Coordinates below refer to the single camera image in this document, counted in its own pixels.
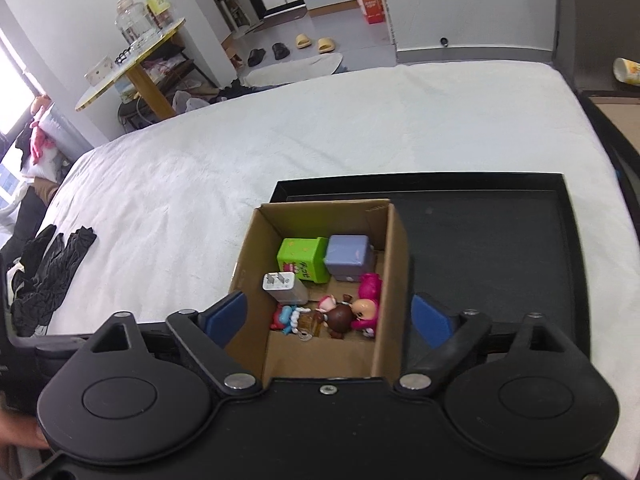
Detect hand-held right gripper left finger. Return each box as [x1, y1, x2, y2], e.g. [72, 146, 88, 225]
[90, 291, 263, 397]

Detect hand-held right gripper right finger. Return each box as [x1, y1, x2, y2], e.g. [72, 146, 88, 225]
[392, 294, 568, 396]

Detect blue figurine with clear base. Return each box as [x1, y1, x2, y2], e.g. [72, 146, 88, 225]
[270, 304, 323, 342]

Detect white charger plug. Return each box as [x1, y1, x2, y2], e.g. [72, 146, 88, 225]
[262, 271, 310, 307]

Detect brown cardboard box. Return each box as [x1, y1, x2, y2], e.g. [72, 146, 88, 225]
[226, 199, 412, 381]

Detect pink-hooded doll figurine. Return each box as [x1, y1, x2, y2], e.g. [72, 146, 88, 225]
[350, 297, 379, 337]

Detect magenta toy figurine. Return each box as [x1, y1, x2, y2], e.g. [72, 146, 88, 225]
[357, 272, 383, 311]

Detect black tray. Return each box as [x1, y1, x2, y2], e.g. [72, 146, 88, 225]
[270, 172, 583, 356]

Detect green printed cube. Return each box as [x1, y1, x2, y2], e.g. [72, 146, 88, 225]
[276, 236, 331, 283]

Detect purple cube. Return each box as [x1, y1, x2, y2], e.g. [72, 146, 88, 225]
[324, 234, 373, 281]

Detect person's left hand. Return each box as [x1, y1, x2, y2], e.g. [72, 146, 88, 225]
[0, 412, 48, 449]

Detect black cloth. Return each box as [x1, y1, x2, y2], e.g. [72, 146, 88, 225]
[10, 225, 97, 336]

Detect dark stool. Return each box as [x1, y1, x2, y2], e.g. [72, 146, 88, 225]
[117, 95, 166, 128]

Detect dark clothes on floor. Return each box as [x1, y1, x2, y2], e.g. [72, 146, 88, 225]
[220, 82, 261, 102]

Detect white bundle with pink cloth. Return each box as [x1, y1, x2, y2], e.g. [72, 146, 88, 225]
[20, 95, 68, 181]

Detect white floor mat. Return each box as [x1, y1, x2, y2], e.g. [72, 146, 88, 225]
[245, 52, 343, 86]

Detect round table with yellow leg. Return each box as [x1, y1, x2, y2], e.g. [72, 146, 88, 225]
[75, 17, 187, 121]

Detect small white box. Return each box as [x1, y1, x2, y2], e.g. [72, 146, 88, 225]
[84, 57, 113, 86]

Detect black-framed brown board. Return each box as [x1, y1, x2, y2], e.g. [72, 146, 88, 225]
[575, 90, 640, 161]

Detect clear glass jar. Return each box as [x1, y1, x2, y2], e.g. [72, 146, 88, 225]
[116, 0, 156, 43]

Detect yellow bottle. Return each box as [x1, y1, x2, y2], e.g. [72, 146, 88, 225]
[146, 0, 173, 28]

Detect paper cup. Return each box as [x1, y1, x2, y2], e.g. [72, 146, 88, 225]
[614, 57, 640, 86]

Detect orange carton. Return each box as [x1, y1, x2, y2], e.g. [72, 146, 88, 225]
[356, 0, 388, 25]

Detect grey padded panel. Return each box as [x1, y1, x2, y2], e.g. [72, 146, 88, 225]
[555, 0, 640, 92]

